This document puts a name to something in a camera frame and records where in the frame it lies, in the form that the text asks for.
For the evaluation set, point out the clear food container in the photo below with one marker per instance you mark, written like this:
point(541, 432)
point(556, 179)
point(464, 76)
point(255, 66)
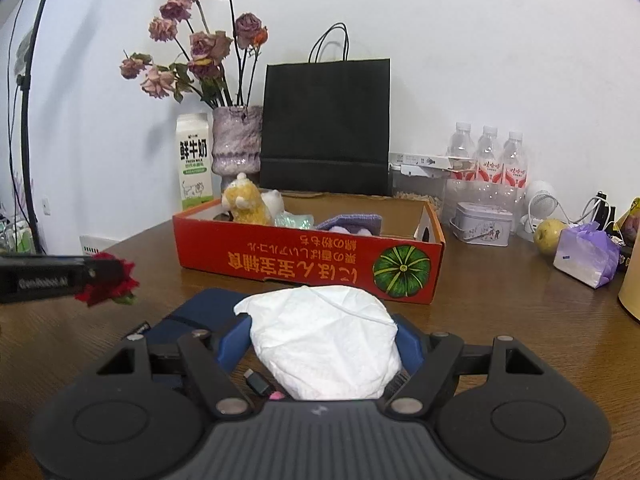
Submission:
point(417, 185)

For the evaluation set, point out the black charger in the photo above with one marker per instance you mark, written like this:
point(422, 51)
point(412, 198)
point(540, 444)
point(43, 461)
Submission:
point(604, 210)

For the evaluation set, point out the red cardboard box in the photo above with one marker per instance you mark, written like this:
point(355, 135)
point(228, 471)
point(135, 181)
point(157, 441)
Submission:
point(300, 265)

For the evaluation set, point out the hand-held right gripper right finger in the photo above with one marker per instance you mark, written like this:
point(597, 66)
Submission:
point(409, 342)

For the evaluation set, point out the flat white red carton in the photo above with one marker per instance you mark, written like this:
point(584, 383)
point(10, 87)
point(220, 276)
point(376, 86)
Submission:
point(425, 161)

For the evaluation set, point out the white face mask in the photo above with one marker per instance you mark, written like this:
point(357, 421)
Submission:
point(320, 340)

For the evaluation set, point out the pale printed tin box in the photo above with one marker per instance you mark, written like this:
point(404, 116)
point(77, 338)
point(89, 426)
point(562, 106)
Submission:
point(482, 225)

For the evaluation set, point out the black paper bag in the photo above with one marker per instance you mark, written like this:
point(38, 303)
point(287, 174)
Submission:
point(325, 125)

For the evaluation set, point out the yellow thermos jug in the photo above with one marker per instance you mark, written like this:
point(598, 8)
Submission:
point(632, 295)

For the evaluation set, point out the purple tissue pack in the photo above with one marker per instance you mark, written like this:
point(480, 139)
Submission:
point(582, 260)

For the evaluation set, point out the fluffy lavender headband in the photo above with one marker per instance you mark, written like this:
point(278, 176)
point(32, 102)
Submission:
point(362, 231)

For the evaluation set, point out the yellow green pear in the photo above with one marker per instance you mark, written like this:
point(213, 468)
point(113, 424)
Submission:
point(549, 237)

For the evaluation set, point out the purple linen pouch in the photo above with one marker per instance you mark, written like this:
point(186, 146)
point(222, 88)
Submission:
point(350, 220)

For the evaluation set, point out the white green milk carton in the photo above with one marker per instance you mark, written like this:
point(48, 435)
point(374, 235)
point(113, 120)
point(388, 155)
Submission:
point(194, 160)

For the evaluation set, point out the colourful snack packet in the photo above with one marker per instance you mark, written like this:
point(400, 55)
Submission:
point(631, 222)

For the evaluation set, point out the yellow white plush toy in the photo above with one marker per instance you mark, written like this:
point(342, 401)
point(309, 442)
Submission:
point(247, 202)

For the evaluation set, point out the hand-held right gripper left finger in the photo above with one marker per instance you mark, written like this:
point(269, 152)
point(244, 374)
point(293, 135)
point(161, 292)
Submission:
point(235, 340)

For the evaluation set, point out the navy blue pouch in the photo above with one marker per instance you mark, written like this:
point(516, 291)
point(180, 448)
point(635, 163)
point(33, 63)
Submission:
point(200, 310)

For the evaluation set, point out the dried pink rose bouquet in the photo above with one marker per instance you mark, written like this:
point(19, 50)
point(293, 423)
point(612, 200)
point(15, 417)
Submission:
point(205, 47)

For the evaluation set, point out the black light stand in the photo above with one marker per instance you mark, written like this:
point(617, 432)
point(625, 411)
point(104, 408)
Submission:
point(27, 110)

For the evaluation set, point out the white flat box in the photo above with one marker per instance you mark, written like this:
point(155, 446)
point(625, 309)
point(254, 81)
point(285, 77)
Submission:
point(97, 245)

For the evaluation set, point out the iridescent crinkled ball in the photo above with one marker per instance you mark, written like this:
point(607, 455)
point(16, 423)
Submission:
point(295, 221)

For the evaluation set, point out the small white fan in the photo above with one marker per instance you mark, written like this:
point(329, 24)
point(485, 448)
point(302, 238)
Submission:
point(540, 200)

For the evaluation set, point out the red rose flower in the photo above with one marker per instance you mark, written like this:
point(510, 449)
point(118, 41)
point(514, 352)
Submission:
point(107, 291)

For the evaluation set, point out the purple mottled vase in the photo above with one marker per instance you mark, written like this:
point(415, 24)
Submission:
point(237, 145)

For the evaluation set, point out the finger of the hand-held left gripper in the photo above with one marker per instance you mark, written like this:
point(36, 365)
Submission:
point(100, 272)

